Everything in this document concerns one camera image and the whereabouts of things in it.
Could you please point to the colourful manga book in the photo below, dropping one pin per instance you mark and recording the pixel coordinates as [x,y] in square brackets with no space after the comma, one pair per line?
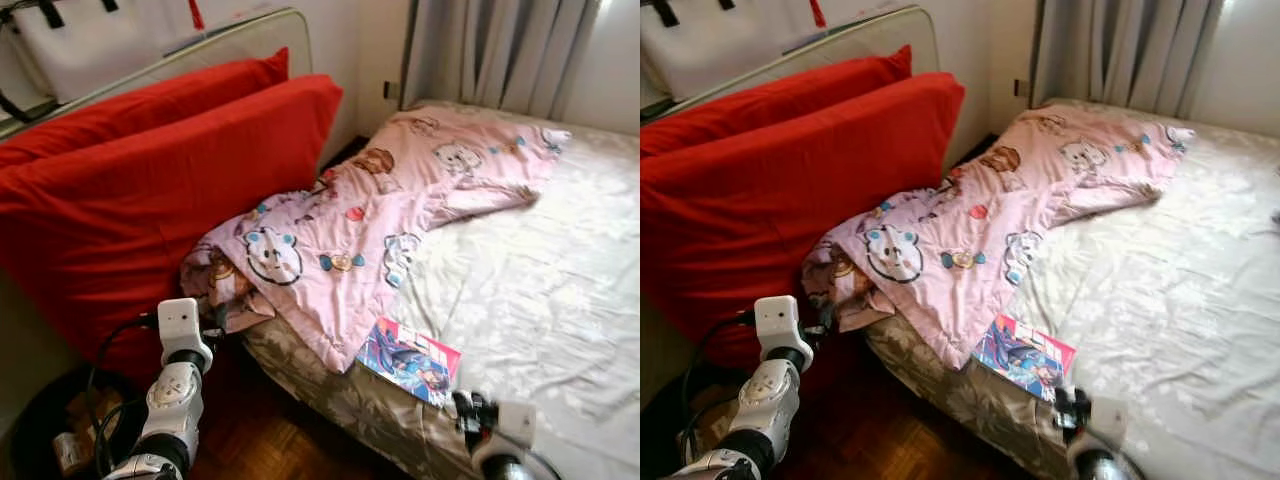
[410,360]
[1025,358]

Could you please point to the pink cartoon print blanket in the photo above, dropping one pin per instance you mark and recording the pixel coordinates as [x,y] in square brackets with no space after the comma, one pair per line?
[330,230]
[950,230]

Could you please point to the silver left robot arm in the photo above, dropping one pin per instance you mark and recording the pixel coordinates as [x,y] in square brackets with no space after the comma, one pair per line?
[172,400]
[768,400]

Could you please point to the bed with beige floral sheet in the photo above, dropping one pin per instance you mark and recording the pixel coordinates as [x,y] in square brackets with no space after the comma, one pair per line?
[540,300]
[1170,300]

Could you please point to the brown cardboard piece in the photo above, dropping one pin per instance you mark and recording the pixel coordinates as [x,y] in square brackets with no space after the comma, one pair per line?
[95,410]
[720,418]

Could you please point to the black waste bin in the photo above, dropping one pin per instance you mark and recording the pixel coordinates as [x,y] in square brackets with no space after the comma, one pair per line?
[40,420]
[672,440]

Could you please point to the white crumpled paper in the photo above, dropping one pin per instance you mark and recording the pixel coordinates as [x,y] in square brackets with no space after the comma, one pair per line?
[72,452]

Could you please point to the grey quilted mattress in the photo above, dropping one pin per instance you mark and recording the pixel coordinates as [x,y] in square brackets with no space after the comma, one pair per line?
[100,50]
[720,50]

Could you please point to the red hanging tassel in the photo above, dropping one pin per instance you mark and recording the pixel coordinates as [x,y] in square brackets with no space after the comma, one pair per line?
[196,14]
[817,13]

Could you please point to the grey curtain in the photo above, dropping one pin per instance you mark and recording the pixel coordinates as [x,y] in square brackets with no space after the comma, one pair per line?
[1130,50]
[500,50]

